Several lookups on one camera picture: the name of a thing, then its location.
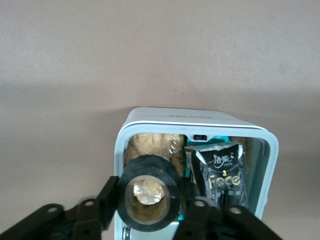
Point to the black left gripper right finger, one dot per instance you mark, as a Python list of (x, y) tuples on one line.
[(212, 225)]

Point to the white square lidded bin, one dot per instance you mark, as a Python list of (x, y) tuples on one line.
[(195, 125)]

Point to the brown paper table cover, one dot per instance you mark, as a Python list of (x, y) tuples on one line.
[(150, 50)]

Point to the black tape roll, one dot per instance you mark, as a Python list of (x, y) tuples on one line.
[(150, 163)]

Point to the black tissue pack wrapper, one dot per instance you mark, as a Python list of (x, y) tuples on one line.
[(220, 180)]

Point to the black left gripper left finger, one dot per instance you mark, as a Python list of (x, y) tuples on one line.
[(75, 220)]

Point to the beige snack in clear bag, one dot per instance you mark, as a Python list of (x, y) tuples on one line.
[(150, 145)]

